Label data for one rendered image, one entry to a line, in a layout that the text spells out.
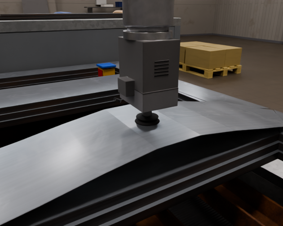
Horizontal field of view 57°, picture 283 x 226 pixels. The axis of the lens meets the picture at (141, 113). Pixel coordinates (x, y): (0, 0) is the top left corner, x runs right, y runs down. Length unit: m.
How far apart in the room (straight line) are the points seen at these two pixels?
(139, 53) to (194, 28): 12.09
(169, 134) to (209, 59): 4.20
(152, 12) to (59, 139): 0.24
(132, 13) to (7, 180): 0.28
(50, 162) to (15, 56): 0.83
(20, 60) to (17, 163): 0.80
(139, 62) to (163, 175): 0.17
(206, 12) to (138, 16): 12.42
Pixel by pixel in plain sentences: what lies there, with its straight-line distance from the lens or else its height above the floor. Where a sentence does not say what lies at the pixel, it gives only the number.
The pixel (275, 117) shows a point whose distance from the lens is 0.65.
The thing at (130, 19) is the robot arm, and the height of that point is 1.08.
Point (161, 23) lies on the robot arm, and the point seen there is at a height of 1.07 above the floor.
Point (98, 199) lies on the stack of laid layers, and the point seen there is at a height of 0.86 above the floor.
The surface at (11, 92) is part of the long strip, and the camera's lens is 0.87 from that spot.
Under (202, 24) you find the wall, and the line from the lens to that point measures 12.69.
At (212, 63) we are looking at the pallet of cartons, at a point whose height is 0.25.
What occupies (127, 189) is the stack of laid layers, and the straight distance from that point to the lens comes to 0.37.
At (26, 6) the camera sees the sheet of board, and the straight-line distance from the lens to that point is 9.80.
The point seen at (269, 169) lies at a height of 0.68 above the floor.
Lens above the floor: 1.09
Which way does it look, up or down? 22 degrees down
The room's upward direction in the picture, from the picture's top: straight up
